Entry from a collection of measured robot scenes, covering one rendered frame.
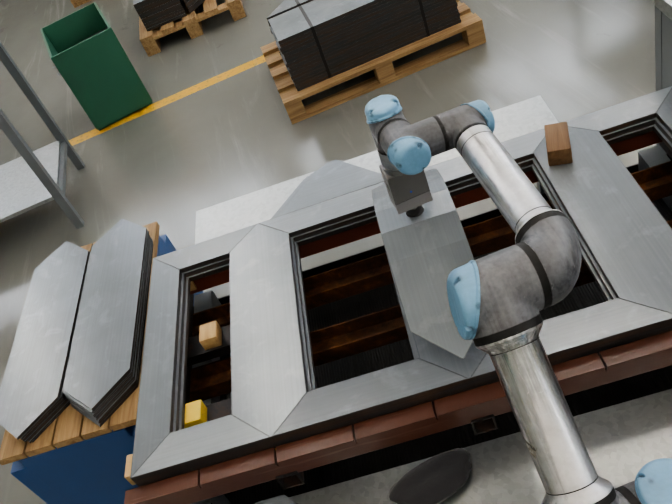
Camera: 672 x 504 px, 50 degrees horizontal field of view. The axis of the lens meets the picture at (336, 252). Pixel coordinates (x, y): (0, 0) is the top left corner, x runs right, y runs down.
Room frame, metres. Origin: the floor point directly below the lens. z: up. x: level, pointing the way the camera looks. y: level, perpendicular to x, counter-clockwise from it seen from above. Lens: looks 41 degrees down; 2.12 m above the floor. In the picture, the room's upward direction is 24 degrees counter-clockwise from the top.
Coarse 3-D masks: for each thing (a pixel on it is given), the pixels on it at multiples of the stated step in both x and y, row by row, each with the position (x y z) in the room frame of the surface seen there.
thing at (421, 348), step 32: (640, 128) 1.45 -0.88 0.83; (320, 224) 1.59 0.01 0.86; (352, 224) 1.56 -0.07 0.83; (224, 256) 1.63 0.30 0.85; (608, 288) 0.99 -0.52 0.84; (416, 352) 1.04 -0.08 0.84; (448, 352) 0.99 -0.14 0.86; (480, 352) 0.96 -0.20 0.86; (576, 352) 0.87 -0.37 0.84; (448, 384) 0.91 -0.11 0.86; (480, 384) 0.90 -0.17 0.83; (352, 416) 0.95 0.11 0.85; (256, 448) 0.98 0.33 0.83
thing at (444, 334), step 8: (448, 320) 1.01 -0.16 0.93; (424, 328) 1.02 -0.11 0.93; (432, 328) 1.01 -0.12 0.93; (440, 328) 1.01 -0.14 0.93; (448, 328) 1.00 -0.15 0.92; (456, 328) 0.99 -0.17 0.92; (424, 336) 1.01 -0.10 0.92; (432, 336) 1.00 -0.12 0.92; (440, 336) 0.99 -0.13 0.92; (448, 336) 0.99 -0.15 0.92; (456, 336) 0.98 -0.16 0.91; (440, 344) 0.98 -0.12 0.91; (448, 344) 0.97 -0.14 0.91; (456, 344) 0.97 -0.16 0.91
